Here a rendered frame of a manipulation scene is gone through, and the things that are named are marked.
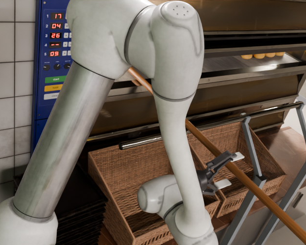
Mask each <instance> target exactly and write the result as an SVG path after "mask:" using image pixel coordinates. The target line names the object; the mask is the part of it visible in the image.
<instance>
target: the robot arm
mask: <svg viewBox="0 0 306 245"><path fill-rule="evenodd" d="M66 18H67V23H68V27H69V30H70V31H71V48H70V53H71V58H72V59H73V62H72V64H71V67H70V69H69V71H68V74H67V76H66V78H65V81H64V83H63V85H62V88H61V90H60V92H59V94H58V97H57V99H56V101H55V104H54V106H53V108H52V111H51V113H50V115H49V118H48V120H47V122H46V125H45V127H44V129H43V131H42V134H41V136H40V138H39V141H38V143H37V145H36V148H35V150H34V152H33V155H32V157H31V159H30V162H29V164H28V166H27V168H26V171H25V173H24V175H23V178H22V180H21V182H20V185H19V187H18V189H17V192H16V194H15V196H13V197H11V198H8V199H6V200H4V201H2V202H1V203H0V245H55V244H56V235H57V227H58V220H57V217H56V214H55V212H54V210H55V208H56V206H57V204H58V202H59V199H60V197H61V195H62V193H63V191H64V189H65V186H66V184H67V182H68V180H69V178H70V176H71V173H72V171H73V169H74V167H75V165H76V163H77V160H78V158H79V156H80V154H81V152H82V150H83V148H84V145H85V143H86V141H87V139H88V137H89V135H90V132H91V130H92V128H93V126H94V124H95V122H96V119H97V117H98V115H99V113H100V111H101V109H102V106H103V104H104V102H105V100H106V98H107V96H108V93H109V91H110V89H111V87H112V85H113V83H114V81H115V79H119V78H120V77H122V76H123V75H124V74H125V73H126V71H127V70H128V69H129V68H130V67H131V66H133V67H135V68H136V69H138V70H139V71H141V72H142V73H143V74H144V75H146V76H147V77H148V78H151V84H152V91H153V96H154V100H155V105H156V109H157V115H158V121H159V127H160V131H161V136H162V139H163V143H164V146H165V149H166V152H167V155H168V158H169V161H170V164H171V167H172V170H173V173H174V174H173V175H163V176H159V177H157V178H154V179H152V180H150V181H148V182H146V183H144V184H143V185H141V186H140V188H139V190H138V192H137V201H138V205H139V207H140V208H141V209H142V210H143V211H145V212H148V213H157V214H158V215H159V216H161V217H162V218H163V220H164V221H165V223H166V224H167V226H168V229H169V231H170V233H171V234H172V236H173V238H174V239H175V241H176V242H177V244H178V245H219V244H218V239H217V236H216V234H215V232H214V228H213V226H212V223H211V218H210V215H209V213H208V211H207V210H206V209H205V207H204V199H203V194H207V195H214V194H215V192H216V191H217V190H219V189H221V188H224V187H227V186H229V185H231V184H232V183H231V182H230V181H229V180H228V179H224V180H221V181H218V182H215V183H214V184H212V183H211V182H212V181H213V178H214V176H215V175H216V174H217V173H218V171H219V170H220V169H221V168H222V167H223V166H225V165H226V164H227V163H228V162H233V161H236V160H239V159H242V158H244V155H242V154H241V153H240V152H236V153H230V152H229V151H228V150H226V151H225V152H223V153H222V154H220V155H219V156H218V157H216V158H215V159H213V160H212V161H209V162H207V163H206V166H207V168H206V169H205V170H203V171H201V170H195V166H194V162H193V158H192V155H191V151H190V147H189V144H188V140H187V134H186V128H185V119H186V115H187V111H188V109H189V106H190V104H191V102H192V99H193V97H194V95H195V93H196V90H197V86H198V83H199V80H200V77H201V74H202V68H203V61H204V33H203V28H202V24H201V20H200V17H199V14H198V13H197V11H196V10H195V9H194V8H193V7H192V6H191V5H189V4H187V3H185V2H182V1H167V2H165V3H162V4H160V5H158V6H156V5H154V4H153V3H151V2H149V1H148V0H70V1H69V3H68V6H67V10H66ZM211 169H213V170H214V171H215V172H214V173H213V172H212V171H211ZM207 186H208V187H210V188H211V189H209V188H207Z"/></svg>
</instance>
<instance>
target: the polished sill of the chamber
mask: <svg viewBox="0 0 306 245"><path fill-rule="evenodd" d="M299 70H306V63H304V62H294V63H284V64H276V65H267V66H258V67H249V68H240V69H231V70H219V71H210V72H202V74H201V77H200V80H199V83H198V84H206V83H213V82H220V81H227V80H235V79H242V78H249V77H256V76H263V75H270V74H278V73H285V72H292V71H299ZM145 80H146V81H147V82H148V83H150V84H151V78H148V79H145ZM151 85H152V84H151ZM146 91H148V90H147V89H146V88H145V87H144V86H143V85H142V84H141V83H140V82H139V81H138V80H130V81H121V82H114V83H113V85H112V87H111V89H110V91H109V93H108V97H109V96H117V95H124V94H131V93H138V92H146Z"/></svg>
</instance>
